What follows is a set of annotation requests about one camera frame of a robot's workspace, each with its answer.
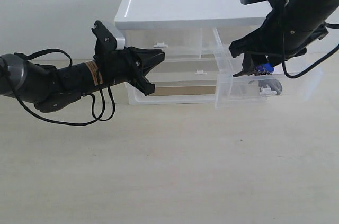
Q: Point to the white plastic drawer cabinet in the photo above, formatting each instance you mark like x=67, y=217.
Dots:
x=189, y=14

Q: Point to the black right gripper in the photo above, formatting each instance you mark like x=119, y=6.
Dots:
x=287, y=30

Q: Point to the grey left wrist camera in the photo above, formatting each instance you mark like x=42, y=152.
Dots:
x=108, y=38

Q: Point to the keys with blue fob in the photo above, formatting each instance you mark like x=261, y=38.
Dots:
x=263, y=69

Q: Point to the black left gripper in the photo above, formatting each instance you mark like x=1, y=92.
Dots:
x=130, y=65

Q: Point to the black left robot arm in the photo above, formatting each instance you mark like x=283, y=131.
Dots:
x=51, y=89

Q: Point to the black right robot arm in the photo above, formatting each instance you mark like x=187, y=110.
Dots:
x=333, y=5

